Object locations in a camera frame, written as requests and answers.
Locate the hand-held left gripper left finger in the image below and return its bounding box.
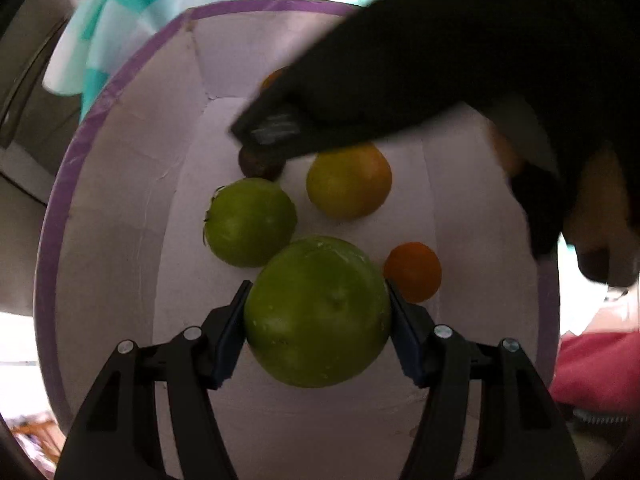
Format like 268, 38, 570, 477
54, 280, 253, 480

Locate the orange tangerine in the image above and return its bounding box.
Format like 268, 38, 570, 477
260, 66, 292, 94
383, 242, 443, 304

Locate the green fruit with calyx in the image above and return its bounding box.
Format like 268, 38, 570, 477
203, 177, 298, 268

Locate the teal and white checked tablecloth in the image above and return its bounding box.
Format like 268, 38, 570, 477
42, 0, 417, 122

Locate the dark red apple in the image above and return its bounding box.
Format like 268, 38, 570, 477
238, 144, 287, 181

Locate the pink cloth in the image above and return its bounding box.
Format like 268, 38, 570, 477
549, 329, 640, 414

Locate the purple cardboard box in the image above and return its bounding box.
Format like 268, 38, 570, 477
34, 0, 561, 480

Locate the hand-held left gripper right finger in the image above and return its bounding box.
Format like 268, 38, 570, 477
385, 280, 586, 480

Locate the large green apple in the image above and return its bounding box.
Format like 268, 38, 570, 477
243, 236, 392, 389

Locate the person's right hand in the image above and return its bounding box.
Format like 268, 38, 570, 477
562, 146, 640, 284

